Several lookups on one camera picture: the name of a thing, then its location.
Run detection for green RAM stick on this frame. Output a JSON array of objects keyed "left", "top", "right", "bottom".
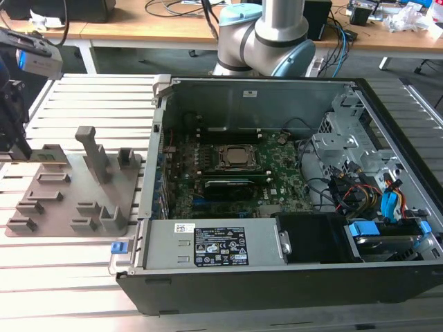
[
  {"left": 203, "top": 176, "right": 270, "bottom": 185},
  {"left": 29, "top": 149, "right": 69, "bottom": 166}
]

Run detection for white papers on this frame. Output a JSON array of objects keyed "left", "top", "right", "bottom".
[{"left": 29, "top": 9, "right": 65, "bottom": 28}]

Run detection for grey parts rack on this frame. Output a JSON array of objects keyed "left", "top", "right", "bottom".
[{"left": 5, "top": 126, "right": 143, "bottom": 239}]

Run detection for black bag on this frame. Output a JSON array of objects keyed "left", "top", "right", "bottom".
[{"left": 6, "top": 0, "right": 117, "bottom": 24}]

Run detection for wooden desk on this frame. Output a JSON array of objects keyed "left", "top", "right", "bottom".
[{"left": 0, "top": 0, "right": 443, "bottom": 75}]

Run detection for grey power supply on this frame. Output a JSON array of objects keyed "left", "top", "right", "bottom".
[{"left": 134, "top": 217, "right": 292, "bottom": 271}]

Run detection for CPU socket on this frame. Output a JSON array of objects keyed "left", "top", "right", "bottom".
[{"left": 213, "top": 142, "right": 262, "bottom": 171}]

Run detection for metal socket cover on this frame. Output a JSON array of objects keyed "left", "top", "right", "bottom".
[{"left": 216, "top": 145, "right": 259, "bottom": 169}]

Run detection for black graphics card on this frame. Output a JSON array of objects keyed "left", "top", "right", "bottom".
[{"left": 203, "top": 180, "right": 255, "bottom": 203}]

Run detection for silver CPU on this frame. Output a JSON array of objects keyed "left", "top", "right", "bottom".
[{"left": 226, "top": 147, "right": 251, "bottom": 165}]

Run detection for green motherboard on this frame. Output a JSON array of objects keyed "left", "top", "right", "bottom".
[{"left": 165, "top": 127, "right": 333, "bottom": 221}]

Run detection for black PC case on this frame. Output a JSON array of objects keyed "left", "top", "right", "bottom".
[{"left": 109, "top": 75, "right": 443, "bottom": 315}]

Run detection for white power strip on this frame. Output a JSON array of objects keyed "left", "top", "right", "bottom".
[{"left": 304, "top": 55, "right": 325, "bottom": 77}]

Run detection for black speaker box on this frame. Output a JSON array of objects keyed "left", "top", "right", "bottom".
[{"left": 303, "top": 0, "right": 333, "bottom": 42}]

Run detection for metal drive cage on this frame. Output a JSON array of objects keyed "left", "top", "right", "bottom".
[{"left": 310, "top": 88, "right": 404, "bottom": 181}]

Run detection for black fan shroud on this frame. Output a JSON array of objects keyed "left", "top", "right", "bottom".
[{"left": 275, "top": 213, "right": 363, "bottom": 264}]

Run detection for small black device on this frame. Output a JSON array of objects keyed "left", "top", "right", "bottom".
[{"left": 349, "top": 6, "right": 376, "bottom": 26}]

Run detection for hard disk blue carrier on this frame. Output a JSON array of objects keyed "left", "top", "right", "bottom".
[{"left": 345, "top": 221, "right": 432, "bottom": 264}]

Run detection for crumpled clear plastic bag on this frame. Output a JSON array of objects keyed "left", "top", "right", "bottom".
[{"left": 382, "top": 2, "right": 432, "bottom": 34}]

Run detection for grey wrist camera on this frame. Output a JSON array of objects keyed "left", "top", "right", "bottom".
[{"left": 15, "top": 48, "right": 64, "bottom": 80}]

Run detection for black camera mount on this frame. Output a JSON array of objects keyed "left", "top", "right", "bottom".
[{"left": 0, "top": 28, "right": 53, "bottom": 58}]

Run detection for red yellow power wires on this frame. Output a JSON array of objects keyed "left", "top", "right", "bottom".
[{"left": 341, "top": 183, "right": 383, "bottom": 212}]

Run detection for blue flat data wire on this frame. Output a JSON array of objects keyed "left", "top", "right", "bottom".
[{"left": 380, "top": 192, "right": 405, "bottom": 224}]

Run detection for orange power wires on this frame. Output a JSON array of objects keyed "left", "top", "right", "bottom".
[{"left": 383, "top": 174, "right": 410, "bottom": 212}]

